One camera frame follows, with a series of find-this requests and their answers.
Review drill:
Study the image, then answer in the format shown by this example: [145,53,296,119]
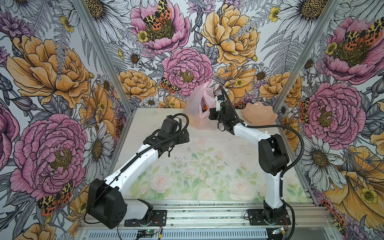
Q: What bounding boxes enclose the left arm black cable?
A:
[83,113,190,224]

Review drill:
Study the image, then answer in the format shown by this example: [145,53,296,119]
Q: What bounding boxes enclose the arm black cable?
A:
[220,87,305,240]
[83,113,190,224]

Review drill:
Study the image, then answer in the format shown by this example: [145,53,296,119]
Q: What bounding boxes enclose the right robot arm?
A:
[209,100,290,225]

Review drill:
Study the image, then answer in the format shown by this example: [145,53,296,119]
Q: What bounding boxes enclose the aluminium rail frame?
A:
[76,202,342,240]

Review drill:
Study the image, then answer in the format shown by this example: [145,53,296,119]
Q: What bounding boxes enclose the right aluminium corner post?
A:
[273,0,340,113]

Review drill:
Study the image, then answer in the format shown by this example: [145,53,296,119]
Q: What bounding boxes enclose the pink plastic bag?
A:
[184,82,218,131]

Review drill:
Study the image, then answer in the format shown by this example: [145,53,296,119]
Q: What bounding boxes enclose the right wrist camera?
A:
[215,95,226,111]

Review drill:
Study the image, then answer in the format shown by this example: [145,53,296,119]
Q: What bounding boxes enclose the pink flower-shaped bowl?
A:
[243,102,278,126]

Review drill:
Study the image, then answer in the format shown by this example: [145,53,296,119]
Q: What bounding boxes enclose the aluminium corner post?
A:
[70,0,134,116]
[273,0,340,113]

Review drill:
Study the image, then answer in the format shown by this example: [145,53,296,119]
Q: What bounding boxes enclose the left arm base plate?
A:
[124,210,168,227]

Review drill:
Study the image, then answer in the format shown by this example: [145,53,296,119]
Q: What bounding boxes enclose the white vented cable duct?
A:
[83,228,268,240]

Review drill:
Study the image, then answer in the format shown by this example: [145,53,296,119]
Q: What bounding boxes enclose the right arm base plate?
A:
[244,209,292,226]

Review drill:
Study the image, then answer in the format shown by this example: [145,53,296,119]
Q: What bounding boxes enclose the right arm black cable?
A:
[220,87,305,240]

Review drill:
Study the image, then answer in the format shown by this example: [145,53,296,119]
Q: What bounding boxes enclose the green circuit board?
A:
[136,230,163,240]

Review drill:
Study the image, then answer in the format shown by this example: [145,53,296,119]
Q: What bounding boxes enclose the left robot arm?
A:
[86,113,190,229]

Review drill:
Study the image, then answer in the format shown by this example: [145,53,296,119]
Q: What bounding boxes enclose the left aluminium corner post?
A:
[70,0,134,116]

